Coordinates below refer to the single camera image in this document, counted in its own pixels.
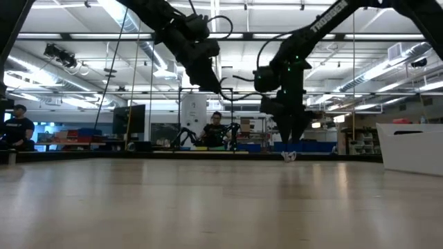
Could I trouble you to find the black ceiling-mounted device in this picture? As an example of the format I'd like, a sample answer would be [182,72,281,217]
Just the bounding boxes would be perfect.
[43,42,78,69]

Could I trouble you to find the white pillar cabinet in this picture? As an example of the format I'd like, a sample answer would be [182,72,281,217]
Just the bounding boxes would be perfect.
[179,93,208,146]

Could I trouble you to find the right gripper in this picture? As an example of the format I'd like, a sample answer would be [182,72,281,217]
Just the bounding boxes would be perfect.
[259,91,315,145]

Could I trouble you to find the red and blue storage boxes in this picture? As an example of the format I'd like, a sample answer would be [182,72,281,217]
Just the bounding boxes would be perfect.
[37,128,105,144]

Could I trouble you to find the white USB-C cable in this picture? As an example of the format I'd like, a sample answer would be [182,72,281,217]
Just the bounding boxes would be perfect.
[280,150,298,163]

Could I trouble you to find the person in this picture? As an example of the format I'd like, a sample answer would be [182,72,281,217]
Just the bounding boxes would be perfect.
[0,104,36,152]
[199,111,232,149]

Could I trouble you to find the black computer monitor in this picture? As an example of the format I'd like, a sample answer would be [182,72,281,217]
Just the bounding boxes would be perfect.
[111,104,147,136]

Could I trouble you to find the row of blue bins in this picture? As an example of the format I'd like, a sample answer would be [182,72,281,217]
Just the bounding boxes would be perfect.
[237,140,338,154]

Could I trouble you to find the black aluminium table frame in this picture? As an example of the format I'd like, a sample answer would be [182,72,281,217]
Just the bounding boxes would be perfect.
[0,0,426,165]

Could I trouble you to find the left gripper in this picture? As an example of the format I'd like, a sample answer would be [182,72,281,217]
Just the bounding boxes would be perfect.
[172,33,222,94]

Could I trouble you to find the white plastic bin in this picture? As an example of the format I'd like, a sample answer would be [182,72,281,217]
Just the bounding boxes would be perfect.
[376,122,443,178]

